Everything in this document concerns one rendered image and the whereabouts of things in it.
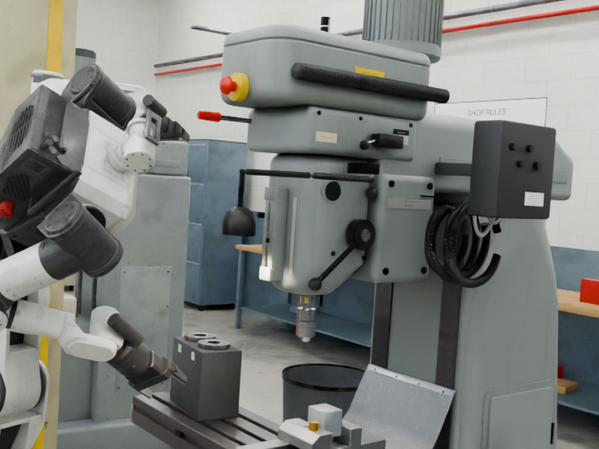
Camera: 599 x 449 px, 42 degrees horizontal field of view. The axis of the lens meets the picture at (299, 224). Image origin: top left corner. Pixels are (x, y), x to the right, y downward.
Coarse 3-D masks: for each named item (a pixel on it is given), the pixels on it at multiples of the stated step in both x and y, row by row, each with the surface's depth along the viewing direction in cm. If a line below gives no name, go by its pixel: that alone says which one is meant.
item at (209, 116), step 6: (198, 114) 173; (204, 114) 173; (210, 114) 174; (216, 114) 175; (210, 120) 175; (216, 120) 175; (228, 120) 178; (234, 120) 178; (240, 120) 179; (246, 120) 180
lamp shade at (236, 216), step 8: (232, 208) 166; (240, 208) 166; (248, 208) 167; (232, 216) 165; (240, 216) 164; (248, 216) 165; (224, 224) 166; (232, 224) 164; (240, 224) 164; (248, 224) 165; (224, 232) 166; (232, 232) 164; (240, 232) 164; (248, 232) 165
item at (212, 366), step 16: (192, 336) 222; (208, 336) 223; (176, 352) 223; (192, 352) 213; (208, 352) 209; (224, 352) 211; (240, 352) 213; (192, 368) 213; (208, 368) 209; (224, 368) 211; (240, 368) 213; (176, 384) 223; (192, 384) 213; (208, 384) 209; (224, 384) 211; (176, 400) 222; (192, 400) 212; (208, 400) 209; (224, 400) 212; (208, 416) 210; (224, 416) 212
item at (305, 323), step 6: (300, 318) 182; (306, 318) 182; (312, 318) 182; (300, 324) 182; (306, 324) 182; (312, 324) 182; (300, 330) 182; (306, 330) 182; (312, 330) 182; (300, 336) 182; (306, 336) 182; (312, 336) 182
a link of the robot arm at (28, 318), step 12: (24, 300) 174; (12, 312) 170; (24, 312) 171; (36, 312) 172; (48, 312) 174; (60, 312) 176; (12, 324) 170; (24, 324) 171; (36, 324) 172; (48, 324) 173; (60, 324) 174; (48, 336) 175
